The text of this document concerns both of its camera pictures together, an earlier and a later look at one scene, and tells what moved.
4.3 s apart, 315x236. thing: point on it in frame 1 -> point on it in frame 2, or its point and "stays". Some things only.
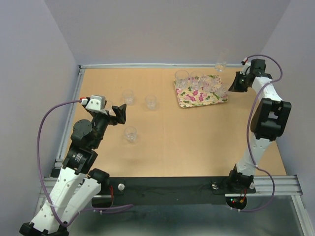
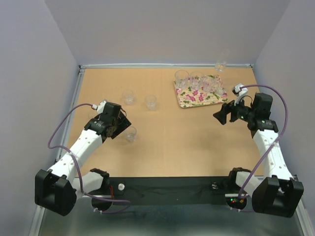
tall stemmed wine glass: (220, 66) stays
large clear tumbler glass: (182, 79) stays
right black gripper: (235, 86) -> (226, 108)
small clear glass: (207, 84) stays
